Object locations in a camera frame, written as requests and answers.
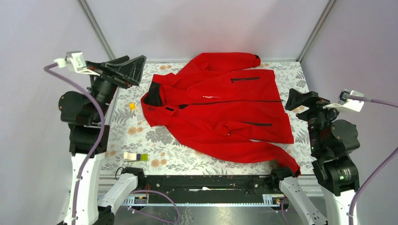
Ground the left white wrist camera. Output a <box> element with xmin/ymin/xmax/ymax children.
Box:
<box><xmin>53</xmin><ymin>51</ymin><xmax>100</xmax><ymax>76</ymax></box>

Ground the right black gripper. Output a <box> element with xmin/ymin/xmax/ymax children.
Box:
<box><xmin>284</xmin><ymin>87</ymin><xmax>349</xmax><ymax>153</ymax></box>

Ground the floral patterned table mat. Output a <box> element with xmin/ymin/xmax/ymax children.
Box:
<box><xmin>100</xmin><ymin>61</ymin><xmax>314</xmax><ymax>176</ymax></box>

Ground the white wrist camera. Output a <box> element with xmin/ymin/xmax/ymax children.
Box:
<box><xmin>322</xmin><ymin>89</ymin><xmax>365</xmax><ymax>113</ymax></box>
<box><xmin>53</xmin><ymin>51</ymin><xmax>100</xmax><ymax>76</ymax></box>

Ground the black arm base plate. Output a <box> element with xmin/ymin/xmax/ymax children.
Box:
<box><xmin>115</xmin><ymin>174</ymin><xmax>301</xmax><ymax>204</ymax></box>

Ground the small yellow cube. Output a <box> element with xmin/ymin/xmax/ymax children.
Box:
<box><xmin>129</xmin><ymin>103</ymin><xmax>136</xmax><ymax>111</ymax></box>

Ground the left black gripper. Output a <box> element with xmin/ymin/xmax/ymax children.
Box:
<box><xmin>88</xmin><ymin>54</ymin><xmax>147</xmax><ymax>120</ymax></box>

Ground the aluminium frame rail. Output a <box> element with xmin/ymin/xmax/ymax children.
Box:
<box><xmin>67</xmin><ymin>175</ymin><xmax>324</xmax><ymax>208</ymax></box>

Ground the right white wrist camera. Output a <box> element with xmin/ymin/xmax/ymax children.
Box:
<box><xmin>322</xmin><ymin>89</ymin><xmax>365</xmax><ymax>113</ymax></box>

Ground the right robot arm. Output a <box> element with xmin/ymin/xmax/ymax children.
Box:
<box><xmin>269</xmin><ymin>89</ymin><xmax>364</xmax><ymax>225</ymax></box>

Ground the multicoloured block row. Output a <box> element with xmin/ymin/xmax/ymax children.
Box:
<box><xmin>123</xmin><ymin>152</ymin><xmax>148</xmax><ymax>162</ymax></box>

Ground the red zip-up jacket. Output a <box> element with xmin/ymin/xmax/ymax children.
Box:
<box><xmin>141</xmin><ymin>52</ymin><xmax>301</xmax><ymax>176</ymax></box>

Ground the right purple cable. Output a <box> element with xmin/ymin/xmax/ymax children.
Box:
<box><xmin>344</xmin><ymin>95</ymin><xmax>398</xmax><ymax>225</ymax></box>

